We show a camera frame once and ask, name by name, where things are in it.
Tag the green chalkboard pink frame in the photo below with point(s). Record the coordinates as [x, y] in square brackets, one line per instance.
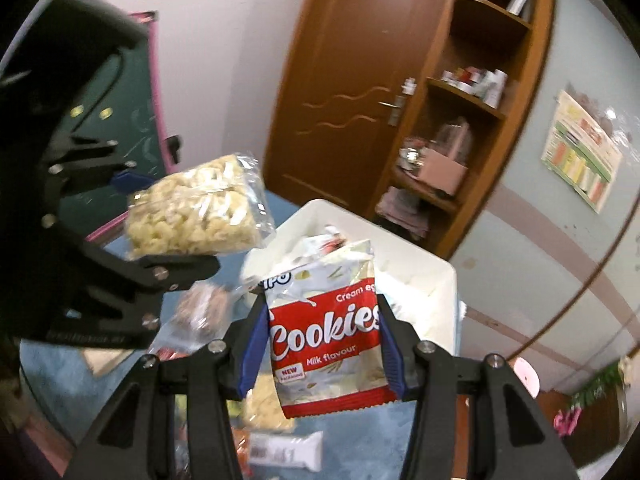
[135, 110]

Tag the folded pink cloth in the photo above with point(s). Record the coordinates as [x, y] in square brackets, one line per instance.
[402, 212]

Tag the pink artificial flowers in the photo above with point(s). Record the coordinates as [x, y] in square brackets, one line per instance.
[567, 420]

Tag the clear puffed corn snack packet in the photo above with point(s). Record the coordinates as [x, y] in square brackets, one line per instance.
[200, 210]

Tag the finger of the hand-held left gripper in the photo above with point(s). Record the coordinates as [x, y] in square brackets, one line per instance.
[190, 265]
[131, 181]

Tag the clear plastic container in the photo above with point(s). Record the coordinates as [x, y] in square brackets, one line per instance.
[452, 137]

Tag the wooden shelf unit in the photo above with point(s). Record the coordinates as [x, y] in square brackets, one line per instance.
[490, 15]

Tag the row of small bottles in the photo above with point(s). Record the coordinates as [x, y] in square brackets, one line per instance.
[482, 85]

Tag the wall poster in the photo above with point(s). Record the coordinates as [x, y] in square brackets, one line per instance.
[582, 155]

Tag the white door lock knob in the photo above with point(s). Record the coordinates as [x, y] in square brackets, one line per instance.
[410, 85]

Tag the glass jar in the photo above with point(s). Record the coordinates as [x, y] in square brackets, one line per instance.
[412, 157]

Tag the artificial green plant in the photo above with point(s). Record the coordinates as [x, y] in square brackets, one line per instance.
[595, 385]

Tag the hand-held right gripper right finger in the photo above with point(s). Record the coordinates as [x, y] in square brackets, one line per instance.
[392, 360]

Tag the blue tablecloth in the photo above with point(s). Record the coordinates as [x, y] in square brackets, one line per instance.
[360, 440]

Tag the brown snack packet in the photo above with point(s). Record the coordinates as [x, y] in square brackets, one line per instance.
[200, 310]

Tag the yellow snack packet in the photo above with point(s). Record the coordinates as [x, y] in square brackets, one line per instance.
[265, 407]

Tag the dark wooden cabinet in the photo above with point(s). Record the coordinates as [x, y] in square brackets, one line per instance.
[595, 430]

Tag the white plastic bin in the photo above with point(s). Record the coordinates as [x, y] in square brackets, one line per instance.
[425, 280]

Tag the brown wooden door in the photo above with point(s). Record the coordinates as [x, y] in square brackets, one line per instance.
[350, 60]

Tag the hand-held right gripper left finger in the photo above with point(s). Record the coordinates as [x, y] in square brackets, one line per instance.
[250, 355]

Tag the pink box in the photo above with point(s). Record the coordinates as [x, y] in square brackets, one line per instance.
[440, 172]

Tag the red white cookie packet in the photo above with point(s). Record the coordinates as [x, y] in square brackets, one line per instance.
[325, 330]

